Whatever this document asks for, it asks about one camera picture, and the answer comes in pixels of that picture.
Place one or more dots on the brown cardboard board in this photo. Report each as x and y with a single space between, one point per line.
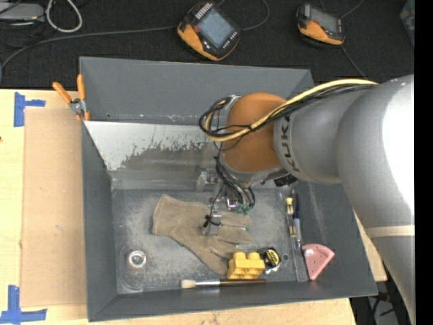
50 198

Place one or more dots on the grey metal bin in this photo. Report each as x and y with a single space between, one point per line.
142 90

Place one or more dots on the pink wedge sponge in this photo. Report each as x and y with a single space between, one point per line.
318 257

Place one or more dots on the tan leather glove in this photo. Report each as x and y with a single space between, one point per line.
182 222

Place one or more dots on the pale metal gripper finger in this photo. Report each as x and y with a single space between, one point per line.
213 228

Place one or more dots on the yellow toy building brick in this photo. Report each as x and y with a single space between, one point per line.
245 266

